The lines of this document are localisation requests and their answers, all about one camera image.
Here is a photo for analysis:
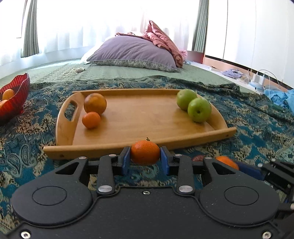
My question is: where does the small mandarin with stem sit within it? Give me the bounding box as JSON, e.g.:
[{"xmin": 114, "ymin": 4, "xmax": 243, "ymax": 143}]
[{"xmin": 131, "ymin": 140, "xmax": 160, "ymax": 165}]

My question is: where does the green apple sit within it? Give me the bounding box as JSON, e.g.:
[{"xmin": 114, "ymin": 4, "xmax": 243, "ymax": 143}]
[
  {"xmin": 187, "ymin": 98, "xmax": 212, "ymax": 123},
  {"xmin": 176, "ymin": 89, "xmax": 197, "ymax": 111}
]

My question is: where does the dark red date fruit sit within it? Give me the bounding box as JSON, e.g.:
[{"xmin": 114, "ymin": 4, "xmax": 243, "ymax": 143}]
[{"xmin": 192, "ymin": 155, "xmax": 205, "ymax": 162}]

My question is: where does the blue paisley patterned cloth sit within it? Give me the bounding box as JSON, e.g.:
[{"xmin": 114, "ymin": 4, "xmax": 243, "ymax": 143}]
[{"xmin": 1, "ymin": 76, "xmax": 293, "ymax": 233}]

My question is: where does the wooden serving tray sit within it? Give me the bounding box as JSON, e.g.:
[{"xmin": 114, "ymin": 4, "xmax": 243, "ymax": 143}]
[{"xmin": 43, "ymin": 89, "xmax": 236, "ymax": 160}]

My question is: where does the large brownish orange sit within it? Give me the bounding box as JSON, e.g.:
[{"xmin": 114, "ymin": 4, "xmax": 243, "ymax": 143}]
[{"xmin": 84, "ymin": 93, "xmax": 107, "ymax": 115}]

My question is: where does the light blue cloth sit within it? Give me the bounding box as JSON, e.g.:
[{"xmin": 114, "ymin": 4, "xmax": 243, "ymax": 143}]
[{"xmin": 264, "ymin": 89, "xmax": 294, "ymax": 113}]

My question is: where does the white charger device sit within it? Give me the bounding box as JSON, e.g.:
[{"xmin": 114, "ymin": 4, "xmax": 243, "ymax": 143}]
[{"xmin": 249, "ymin": 69, "xmax": 282, "ymax": 89}]

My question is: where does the green quilted bedspread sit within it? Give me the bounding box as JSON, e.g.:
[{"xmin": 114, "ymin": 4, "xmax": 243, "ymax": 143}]
[{"xmin": 1, "ymin": 60, "xmax": 253, "ymax": 93}]

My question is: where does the blue-grey cloth on floor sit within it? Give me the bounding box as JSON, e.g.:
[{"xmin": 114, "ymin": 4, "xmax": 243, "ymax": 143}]
[{"xmin": 222, "ymin": 69, "xmax": 243, "ymax": 79}]

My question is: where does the white pillow behind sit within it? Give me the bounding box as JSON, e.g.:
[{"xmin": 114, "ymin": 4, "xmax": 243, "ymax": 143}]
[{"xmin": 80, "ymin": 45, "xmax": 100, "ymax": 64}]

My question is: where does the purple pillow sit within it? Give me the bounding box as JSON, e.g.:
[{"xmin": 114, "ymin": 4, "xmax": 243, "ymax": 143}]
[{"xmin": 86, "ymin": 35, "xmax": 178, "ymax": 72}]

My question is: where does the red glass fruit bowl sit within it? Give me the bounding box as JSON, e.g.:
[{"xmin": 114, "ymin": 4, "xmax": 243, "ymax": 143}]
[{"xmin": 1, "ymin": 73, "xmax": 30, "ymax": 125}]

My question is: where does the right green curtain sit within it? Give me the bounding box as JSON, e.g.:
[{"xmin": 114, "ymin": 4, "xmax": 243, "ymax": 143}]
[{"xmin": 192, "ymin": 0, "xmax": 209, "ymax": 53}]

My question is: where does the green curtain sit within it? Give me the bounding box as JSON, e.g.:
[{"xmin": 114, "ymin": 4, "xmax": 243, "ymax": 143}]
[
  {"xmin": 20, "ymin": 0, "xmax": 39, "ymax": 58},
  {"xmin": 192, "ymin": 0, "xmax": 209, "ymax": 53}
]

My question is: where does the orange in bowl lower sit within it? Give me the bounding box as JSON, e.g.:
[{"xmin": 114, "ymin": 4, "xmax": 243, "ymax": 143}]
[{"xmin": 0, "ymin": 100, "xmax": 8, "ymax": 108}]

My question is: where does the orange in bowl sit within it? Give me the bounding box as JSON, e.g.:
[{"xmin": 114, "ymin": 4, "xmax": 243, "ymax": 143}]
[
  {"xmin": 3, "ymin": 89, "xmax": 15, "ymax": 101},
  {"xmin": 0, "ymin": 100, "xmax": 8, "ymax": 108}
]

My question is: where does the orange in bowl upper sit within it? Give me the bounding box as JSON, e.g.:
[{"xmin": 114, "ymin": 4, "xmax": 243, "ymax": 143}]
[{"xmin": 3, "ymin": 89, "xmax": 15, "ymax": 101}]

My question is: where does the pink crumpled blanket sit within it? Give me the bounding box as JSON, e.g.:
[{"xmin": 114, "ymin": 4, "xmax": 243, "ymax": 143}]
[{"xmin": 115, "ymin": 20, "xmax": 184, "ymax": 68}]

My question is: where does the left green curtain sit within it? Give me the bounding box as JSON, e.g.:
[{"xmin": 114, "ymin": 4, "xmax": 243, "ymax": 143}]
[{"xmin": 20, "ymin": 0, "xmax": 39, "ymax": 58}]

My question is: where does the white sheer curtain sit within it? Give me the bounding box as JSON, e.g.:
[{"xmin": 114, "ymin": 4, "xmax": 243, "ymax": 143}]
[{"xmin": 1, "ymin": 1, "xmax": 199, "ymax": 65}]

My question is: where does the white cable on bed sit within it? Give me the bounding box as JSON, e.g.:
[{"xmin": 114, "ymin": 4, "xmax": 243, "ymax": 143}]
[{"xmin": 55, "ymin": 67, "xmax": 86, "ymax": 80}]

